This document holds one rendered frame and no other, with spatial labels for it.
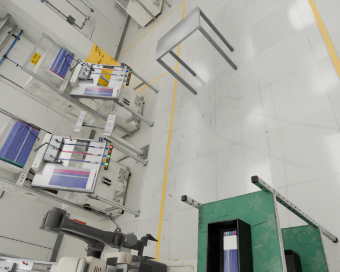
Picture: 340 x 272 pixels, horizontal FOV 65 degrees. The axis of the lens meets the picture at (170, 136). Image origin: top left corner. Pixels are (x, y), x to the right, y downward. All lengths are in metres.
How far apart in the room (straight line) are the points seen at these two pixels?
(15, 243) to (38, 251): 0.38
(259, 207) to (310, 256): 0.61
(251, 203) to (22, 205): 4.10
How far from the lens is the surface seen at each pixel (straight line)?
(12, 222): 4.90
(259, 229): 1.36
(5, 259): 3.26
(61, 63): 4.33
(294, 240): 1.95
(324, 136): 2.56
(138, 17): 7.30
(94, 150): 3.48
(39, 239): 5.02
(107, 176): 3.76
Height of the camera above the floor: 2.12
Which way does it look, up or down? 34 degrees down
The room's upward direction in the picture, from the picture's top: 55 degrees counter-clockwise
